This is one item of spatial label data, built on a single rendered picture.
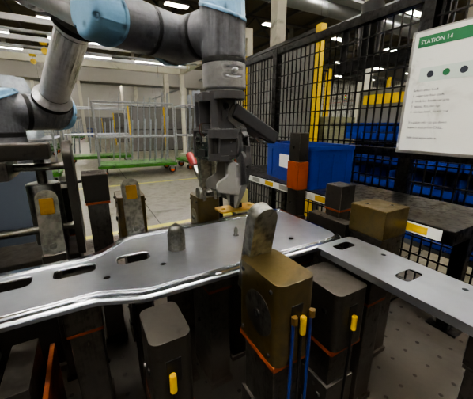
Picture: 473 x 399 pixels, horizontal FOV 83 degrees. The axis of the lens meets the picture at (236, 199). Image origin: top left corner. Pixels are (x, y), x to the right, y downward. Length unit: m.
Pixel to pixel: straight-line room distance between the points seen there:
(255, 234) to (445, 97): 0.65
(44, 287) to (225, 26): 0.47
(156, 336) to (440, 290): 0.38
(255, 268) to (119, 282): 0.20
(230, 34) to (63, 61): 0.60
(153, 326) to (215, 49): 0.41
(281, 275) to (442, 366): 0.57
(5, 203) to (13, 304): 0.64
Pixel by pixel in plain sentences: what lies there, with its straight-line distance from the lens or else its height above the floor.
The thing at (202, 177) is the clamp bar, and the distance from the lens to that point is 0.65.
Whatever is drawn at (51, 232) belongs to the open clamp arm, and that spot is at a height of 1.03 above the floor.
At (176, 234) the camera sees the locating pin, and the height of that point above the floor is 1.03.
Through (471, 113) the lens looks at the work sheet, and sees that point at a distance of 0.85.
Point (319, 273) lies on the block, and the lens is 0.49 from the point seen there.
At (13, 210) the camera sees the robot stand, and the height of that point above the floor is 0.97.
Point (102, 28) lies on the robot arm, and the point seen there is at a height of 1.35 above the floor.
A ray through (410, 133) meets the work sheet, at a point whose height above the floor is 1.20.
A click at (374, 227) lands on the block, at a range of 0.61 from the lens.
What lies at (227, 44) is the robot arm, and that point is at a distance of 0.49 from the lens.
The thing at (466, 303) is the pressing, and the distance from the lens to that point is 0.47.
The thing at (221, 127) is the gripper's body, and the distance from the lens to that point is 0.49.
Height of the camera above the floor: 1.22
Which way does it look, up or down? 15 degrees down
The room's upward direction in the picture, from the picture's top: straight up
